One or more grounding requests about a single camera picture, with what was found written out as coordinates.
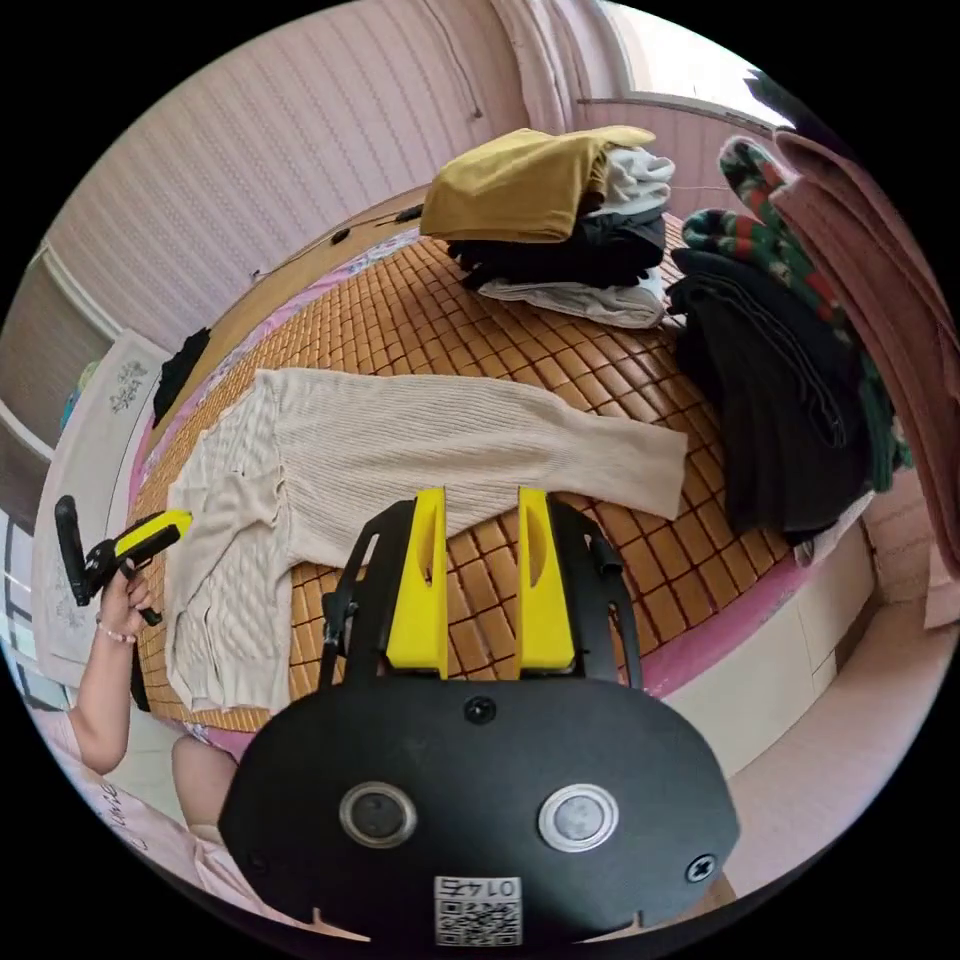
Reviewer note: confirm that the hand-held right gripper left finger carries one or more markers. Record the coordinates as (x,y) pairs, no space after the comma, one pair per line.
(417,600)

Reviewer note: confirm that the bed with woven mat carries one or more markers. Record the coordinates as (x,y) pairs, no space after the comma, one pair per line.
(525,352)

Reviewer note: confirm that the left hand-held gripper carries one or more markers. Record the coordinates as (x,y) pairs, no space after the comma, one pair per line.
(103,561)

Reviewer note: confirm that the pink curtain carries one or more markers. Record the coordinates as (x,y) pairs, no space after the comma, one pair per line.
(547,60)

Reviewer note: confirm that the white cupboard with floral print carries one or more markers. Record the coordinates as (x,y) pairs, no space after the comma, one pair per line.
(94,480)

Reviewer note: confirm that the white sweater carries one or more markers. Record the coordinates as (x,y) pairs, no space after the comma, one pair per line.
(390,442)

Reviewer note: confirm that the person's left forearm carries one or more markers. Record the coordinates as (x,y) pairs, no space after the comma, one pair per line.
(101,697)

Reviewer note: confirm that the person's left hand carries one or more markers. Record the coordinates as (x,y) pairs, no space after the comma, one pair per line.
(124,604)

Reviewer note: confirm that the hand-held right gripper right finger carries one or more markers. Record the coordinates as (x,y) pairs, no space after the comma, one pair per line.
(545,600)

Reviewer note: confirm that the pile of clothes with mustard garment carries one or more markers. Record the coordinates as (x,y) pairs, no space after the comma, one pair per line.
(517,187)

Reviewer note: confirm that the window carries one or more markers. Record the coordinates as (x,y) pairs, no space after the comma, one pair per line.
(675,45)

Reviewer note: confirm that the pile of clothes with patterned sweater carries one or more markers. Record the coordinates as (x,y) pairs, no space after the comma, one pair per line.
(765,390)

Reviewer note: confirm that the black garment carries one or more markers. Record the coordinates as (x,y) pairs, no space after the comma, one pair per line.
(180,371)

